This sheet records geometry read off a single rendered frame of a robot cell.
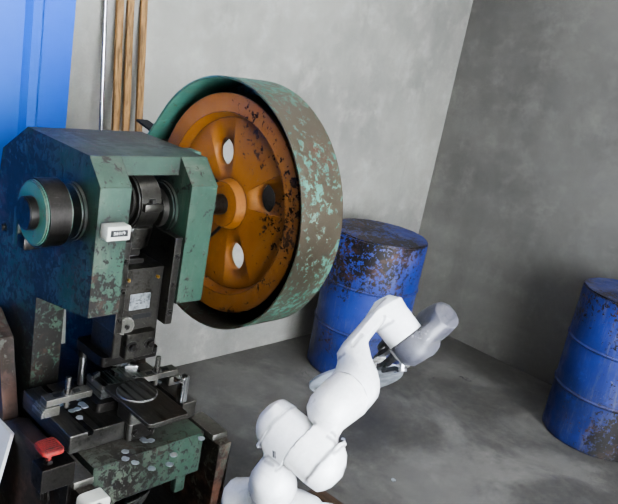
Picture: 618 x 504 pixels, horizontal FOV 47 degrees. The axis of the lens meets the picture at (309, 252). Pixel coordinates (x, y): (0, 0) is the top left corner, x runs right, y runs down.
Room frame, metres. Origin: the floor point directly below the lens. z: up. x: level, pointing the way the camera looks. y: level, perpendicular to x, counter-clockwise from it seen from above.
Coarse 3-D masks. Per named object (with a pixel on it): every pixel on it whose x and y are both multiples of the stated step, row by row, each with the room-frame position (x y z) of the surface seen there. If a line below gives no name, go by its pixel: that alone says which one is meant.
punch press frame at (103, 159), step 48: (48, 144) 1.98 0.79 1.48; (96, 144) 2.00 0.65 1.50; (144, 144) 2.14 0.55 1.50; (0, 192) 2.17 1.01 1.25; (96, 192) 1.80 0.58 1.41; (192, 192) 2.01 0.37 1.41; (0, 240) 2.16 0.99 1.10; (96, 240) 1.79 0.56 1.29; (192, 240) 2.03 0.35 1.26; (0, 288) 2.15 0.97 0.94; (48, 288) 1.94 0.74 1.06; (96, 288) 1.80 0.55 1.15; (192, 288) 2.05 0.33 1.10; (48, 336) 2.02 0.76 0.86; (48, 384) 2.03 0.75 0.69; (192, 432) 1.99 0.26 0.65; (96, 480) 1.72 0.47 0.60; (144, 480) 1.85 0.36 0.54
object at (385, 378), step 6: (390, 366) 1.90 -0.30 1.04; (324, 372) 1.88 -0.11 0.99; (330, 372) 1.87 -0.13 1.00; (378, 372) 1.93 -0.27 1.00; (402, 372) 1.97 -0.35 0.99; (318, 378) 1.89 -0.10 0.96; (324, 378) 1.90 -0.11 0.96; (384, 378) 1.99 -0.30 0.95; (390, 378) 2.00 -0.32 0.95; (396, 378) 2.01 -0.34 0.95; (312, 384) 1.93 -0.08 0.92; (318, 384) 1.94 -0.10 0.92; (384, 384) 2.04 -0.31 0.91; (312, 390) 1.98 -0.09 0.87
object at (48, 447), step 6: (48, 438) 1.64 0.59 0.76; (54, 438) 1.65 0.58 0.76; (36, 444) 1.61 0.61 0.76; (42, 444) 1.61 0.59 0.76; (48, 444) 1.62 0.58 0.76; (54, 444) 1.62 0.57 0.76; (60, 444) 1.63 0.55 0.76; (42, 450) 1.59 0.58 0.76; (48, 450) 1.59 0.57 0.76; (54, 450) 1.60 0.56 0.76; (60, 450) 1.60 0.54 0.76; (42, 456) 1.58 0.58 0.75; (48, 456) 1.58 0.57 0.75
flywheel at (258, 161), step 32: (224, 96) 2.30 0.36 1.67; (256, 96) 2.30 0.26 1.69; (192, 128) 2.41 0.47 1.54; (224, 128) 2.34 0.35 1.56; (256, 128) 2.24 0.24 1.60; (224, 160) 2.37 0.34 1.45; (256, 160) 2.23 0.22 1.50; (288, 160) 2.08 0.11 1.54; (224, 192) 2.26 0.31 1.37; (256, 192) 2.22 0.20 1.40; (288, 192) 2.07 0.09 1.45; (224, 224) 2.24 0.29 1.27; (256, 224) 2.19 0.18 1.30; (288, 224) 2.05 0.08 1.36; (224, 256) 2.28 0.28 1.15; (256, 256) 2.18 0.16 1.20; (288, 256) 2.04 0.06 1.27; (224, 288) 2.25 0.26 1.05; (256, 288) 2.11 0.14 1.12
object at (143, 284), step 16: (144, 256) 2.07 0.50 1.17; (128, 272) 1.92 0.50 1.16; (144, 272) 1.96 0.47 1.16; (160, 272) 2.01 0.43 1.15; (128, 288) 1.93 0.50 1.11; (144, 288) 1.97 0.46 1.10; (160, 288) 2.01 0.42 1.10; (128, 304) 1.93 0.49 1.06; (144, 304) 1.97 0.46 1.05; (128, 320) 1.92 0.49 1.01; (144, 320) 1.98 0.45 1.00; (96, 336) 1.97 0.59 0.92; (112, 336) 1.91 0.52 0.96; (128, 336) 1.91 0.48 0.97; (144, 336) 1.95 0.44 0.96; (112, 352) 1.91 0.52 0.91; (128, 352) 1.91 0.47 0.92; (144, 352) 1.95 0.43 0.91
